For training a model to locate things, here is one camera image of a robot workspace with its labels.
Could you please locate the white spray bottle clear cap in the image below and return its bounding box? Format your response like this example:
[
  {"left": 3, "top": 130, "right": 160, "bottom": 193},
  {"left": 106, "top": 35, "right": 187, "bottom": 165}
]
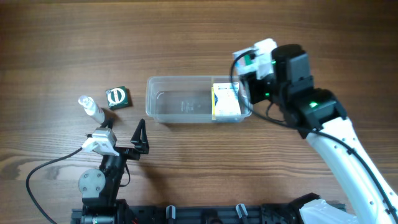
[{"left": 78, "top": 95, "right": 105, "bottom": 124}]

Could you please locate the blue VapoDrops lozenge box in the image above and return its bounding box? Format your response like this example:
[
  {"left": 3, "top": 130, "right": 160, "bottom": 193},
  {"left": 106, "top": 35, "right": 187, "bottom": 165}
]
[{"left": 211, "top": 87, "right": 216, "bottom": 121}]

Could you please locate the small green square box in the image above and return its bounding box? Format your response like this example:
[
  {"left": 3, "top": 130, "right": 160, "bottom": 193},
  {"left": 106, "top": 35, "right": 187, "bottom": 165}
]
[{"left": 105, "top": 86, "right": 130, "bottom": 110}]

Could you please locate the clear plastic container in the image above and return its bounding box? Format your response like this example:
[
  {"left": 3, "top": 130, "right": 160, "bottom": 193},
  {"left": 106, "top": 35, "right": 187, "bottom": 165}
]
[{"left": 146, "top": 76, "right": 251, "bottom": 123}]

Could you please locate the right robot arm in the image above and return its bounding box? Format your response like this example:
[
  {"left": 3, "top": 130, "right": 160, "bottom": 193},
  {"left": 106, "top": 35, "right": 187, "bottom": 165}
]
[{"left": 229, "top": 41, "right": 397, "bottom": 223}]

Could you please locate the white green medicine box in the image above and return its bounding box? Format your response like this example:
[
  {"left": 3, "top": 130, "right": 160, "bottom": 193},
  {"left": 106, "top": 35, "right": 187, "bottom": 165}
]
[{"left": 233, "top": 47, "right": 257, "bottom": 75}]

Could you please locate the left black cable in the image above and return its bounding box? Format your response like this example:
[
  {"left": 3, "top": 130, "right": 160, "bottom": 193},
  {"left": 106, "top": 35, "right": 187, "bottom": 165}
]
[{"left": 25, "top": 147, "right": 84, "bottom": 224}]

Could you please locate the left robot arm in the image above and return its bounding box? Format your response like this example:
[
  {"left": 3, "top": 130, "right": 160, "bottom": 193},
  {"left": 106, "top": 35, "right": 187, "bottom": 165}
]
[{"left": 70, "top": 119, "right": 149, "bottom": 224}]

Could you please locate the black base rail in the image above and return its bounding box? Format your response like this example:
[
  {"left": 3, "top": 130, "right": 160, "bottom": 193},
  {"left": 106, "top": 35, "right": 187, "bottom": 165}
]
[{"left": 70, "top": 204, "right": 301, "bottom": 224}]

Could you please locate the white plaster box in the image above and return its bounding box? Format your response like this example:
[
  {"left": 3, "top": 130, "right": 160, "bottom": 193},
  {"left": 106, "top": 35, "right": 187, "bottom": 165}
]
[{"left": 213, "top": 82, "right": 241, "bottom": 116}]

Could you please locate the right black cable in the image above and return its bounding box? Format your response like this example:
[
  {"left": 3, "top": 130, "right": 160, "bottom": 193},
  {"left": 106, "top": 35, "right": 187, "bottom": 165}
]
[{"left": 229, "top": 49, "right": 398, "bottom": 215}]

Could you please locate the black cable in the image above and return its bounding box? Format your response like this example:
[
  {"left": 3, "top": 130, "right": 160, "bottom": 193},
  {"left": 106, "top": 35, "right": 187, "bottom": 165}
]
[
  {"left": 25, "top": 147, "right": 84, "bottom": 224},
  {"left": 229, "top": 49, "right": 398, "bottom": 215}
]

